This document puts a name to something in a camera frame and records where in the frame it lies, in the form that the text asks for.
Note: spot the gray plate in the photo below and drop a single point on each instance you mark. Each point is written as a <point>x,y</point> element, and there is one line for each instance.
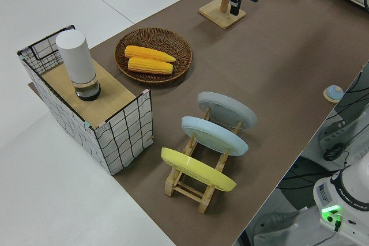
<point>227,110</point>

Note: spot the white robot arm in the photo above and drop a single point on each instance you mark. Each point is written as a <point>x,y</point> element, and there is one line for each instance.
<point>346,188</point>

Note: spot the light blue plate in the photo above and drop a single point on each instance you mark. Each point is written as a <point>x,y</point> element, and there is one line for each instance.
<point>213,136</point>

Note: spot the yellow plate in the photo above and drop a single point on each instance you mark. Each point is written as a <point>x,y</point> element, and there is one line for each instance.
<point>196,169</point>

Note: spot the low wooden plate rack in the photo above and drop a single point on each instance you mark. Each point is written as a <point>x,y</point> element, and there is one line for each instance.
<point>170,187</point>

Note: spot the brown wicker basket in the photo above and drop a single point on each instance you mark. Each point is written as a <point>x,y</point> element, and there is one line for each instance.
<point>155,35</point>

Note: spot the yellow corn cob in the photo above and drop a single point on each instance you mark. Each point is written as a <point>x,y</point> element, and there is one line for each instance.
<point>147,53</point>
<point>150,66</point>

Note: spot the small pink clip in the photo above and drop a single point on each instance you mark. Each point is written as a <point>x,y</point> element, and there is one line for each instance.
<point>146,92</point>
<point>101,125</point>

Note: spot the wooden board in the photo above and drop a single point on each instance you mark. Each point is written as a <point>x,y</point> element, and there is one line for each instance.
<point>109,93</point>

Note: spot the white cylindrical bottle clear base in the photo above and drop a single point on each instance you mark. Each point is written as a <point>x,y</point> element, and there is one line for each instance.
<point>76,56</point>

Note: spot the small teal clip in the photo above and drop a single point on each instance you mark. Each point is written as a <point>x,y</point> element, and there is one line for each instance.
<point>87,124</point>

